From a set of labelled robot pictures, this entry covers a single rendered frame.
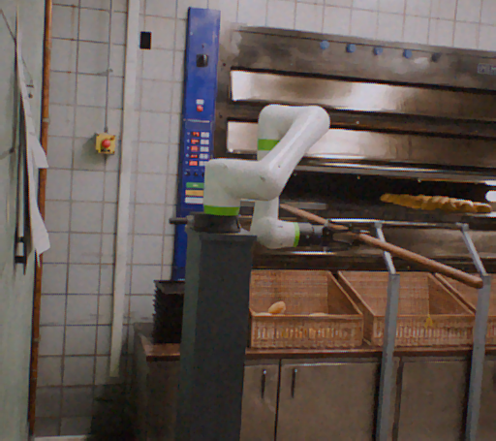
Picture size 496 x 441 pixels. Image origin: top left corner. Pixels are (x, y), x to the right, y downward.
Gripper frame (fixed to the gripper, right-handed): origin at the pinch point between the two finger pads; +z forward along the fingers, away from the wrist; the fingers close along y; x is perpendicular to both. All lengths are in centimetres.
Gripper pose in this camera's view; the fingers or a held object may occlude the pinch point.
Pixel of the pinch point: (359, 236)
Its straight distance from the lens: 273.6
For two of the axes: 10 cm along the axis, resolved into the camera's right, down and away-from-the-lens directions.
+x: 2.6, 0.9, -9.6
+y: -0.7, 9.9, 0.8
